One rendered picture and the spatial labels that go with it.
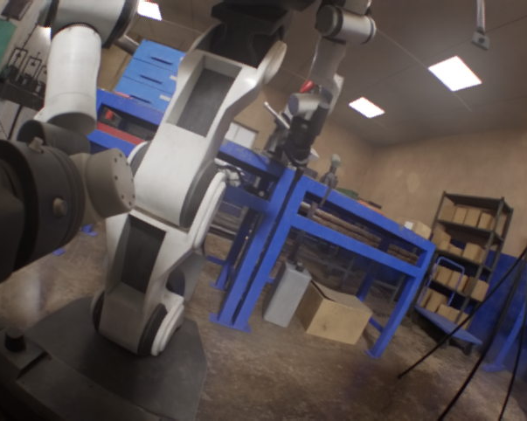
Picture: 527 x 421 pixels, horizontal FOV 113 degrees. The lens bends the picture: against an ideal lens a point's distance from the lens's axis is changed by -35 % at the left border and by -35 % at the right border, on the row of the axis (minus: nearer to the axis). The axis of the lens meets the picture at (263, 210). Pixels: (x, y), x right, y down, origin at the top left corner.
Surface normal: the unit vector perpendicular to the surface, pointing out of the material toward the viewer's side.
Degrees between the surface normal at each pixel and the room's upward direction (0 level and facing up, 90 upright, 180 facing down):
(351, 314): 90
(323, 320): 90
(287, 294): 90
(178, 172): 79
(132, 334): 92
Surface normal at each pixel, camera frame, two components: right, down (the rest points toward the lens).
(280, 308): -0.01, 0.04
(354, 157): 0.18, 0.12
